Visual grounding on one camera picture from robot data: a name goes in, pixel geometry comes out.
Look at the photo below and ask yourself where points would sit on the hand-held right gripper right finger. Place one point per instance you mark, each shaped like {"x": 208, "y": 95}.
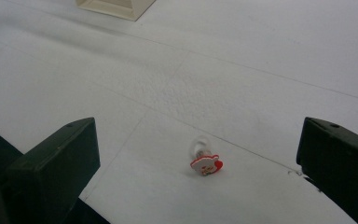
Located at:
{"x": 338, "y": 161}

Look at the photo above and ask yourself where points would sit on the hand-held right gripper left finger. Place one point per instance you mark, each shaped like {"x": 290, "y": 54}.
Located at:
{"x": 52, "y": 165}

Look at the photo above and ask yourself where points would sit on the cream plastic box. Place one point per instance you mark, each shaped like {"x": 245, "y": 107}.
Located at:
{"x": 115, "y": 7}

